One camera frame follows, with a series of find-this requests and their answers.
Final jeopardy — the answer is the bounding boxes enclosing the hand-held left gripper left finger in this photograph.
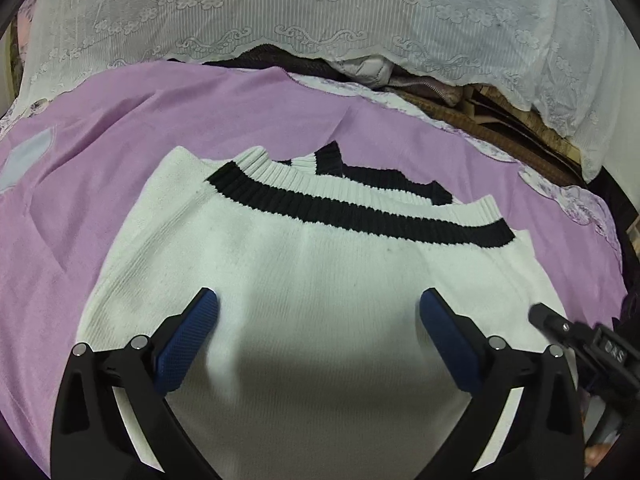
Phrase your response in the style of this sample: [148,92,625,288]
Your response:
[50,287,221,480]

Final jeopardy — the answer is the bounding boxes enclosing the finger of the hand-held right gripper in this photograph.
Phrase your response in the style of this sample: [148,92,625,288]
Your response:
[528,302,601,357]

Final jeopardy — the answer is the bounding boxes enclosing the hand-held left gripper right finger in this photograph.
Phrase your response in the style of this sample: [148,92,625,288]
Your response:
[419,287,586,480]

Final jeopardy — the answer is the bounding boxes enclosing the white sweater with black trim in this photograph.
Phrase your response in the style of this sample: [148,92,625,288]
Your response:
[75,141,583,480]

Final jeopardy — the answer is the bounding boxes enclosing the brown cardboard sheets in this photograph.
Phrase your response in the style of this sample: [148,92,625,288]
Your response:
[462,84,587,182]

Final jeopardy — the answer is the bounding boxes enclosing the purple bed sheet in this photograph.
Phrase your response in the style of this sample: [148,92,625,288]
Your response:
[0,62,626,467]

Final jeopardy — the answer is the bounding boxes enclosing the light blue cloth patch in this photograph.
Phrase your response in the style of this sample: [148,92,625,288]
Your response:
[0,129,57,195]

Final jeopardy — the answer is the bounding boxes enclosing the pink zippered garment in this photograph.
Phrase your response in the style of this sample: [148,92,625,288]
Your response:
[385,76,468,107]

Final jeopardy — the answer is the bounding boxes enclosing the white padded garment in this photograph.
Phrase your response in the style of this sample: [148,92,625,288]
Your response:
[330,54,397,87]

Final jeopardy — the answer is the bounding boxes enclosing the dark brown cloth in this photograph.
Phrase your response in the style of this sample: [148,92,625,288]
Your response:
[202,44,333,80]

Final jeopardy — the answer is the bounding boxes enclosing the white lace cloth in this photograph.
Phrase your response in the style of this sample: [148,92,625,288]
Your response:
[25,0,637,183]

